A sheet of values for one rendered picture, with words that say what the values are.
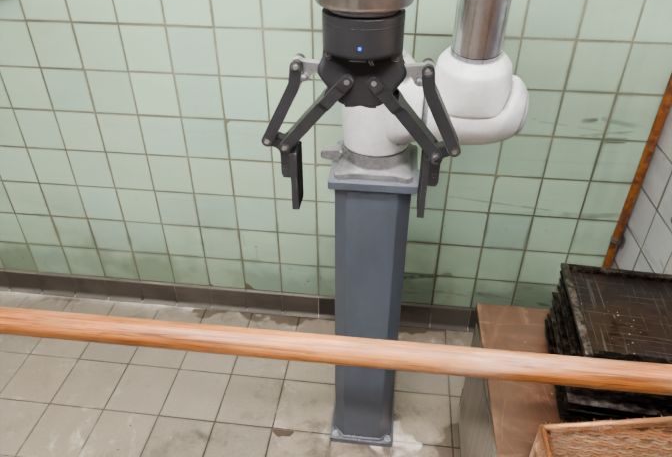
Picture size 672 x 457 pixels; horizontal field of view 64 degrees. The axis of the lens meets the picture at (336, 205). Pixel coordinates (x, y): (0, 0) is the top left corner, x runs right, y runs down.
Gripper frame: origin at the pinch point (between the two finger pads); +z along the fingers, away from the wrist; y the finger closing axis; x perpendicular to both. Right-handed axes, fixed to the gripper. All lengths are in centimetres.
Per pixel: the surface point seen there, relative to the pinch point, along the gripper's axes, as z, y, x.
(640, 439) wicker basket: 59, -52, -16
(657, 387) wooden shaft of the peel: 12.0, -30.7, 12.1
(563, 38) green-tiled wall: 13, -49, -112
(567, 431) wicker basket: 58, -39, -16
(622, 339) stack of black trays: 51, -52, -33
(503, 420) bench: 73, -31, -28
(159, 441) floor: 131, 67, -49
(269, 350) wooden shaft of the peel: 12.0, 8.1, 12.1
